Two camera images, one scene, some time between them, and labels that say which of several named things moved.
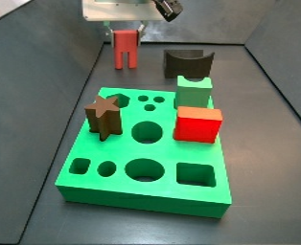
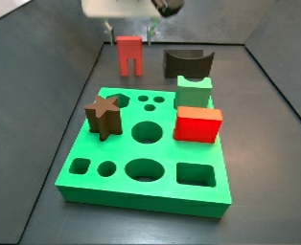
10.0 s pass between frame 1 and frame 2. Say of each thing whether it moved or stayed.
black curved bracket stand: stayed
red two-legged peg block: moved
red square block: stayed
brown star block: stayed
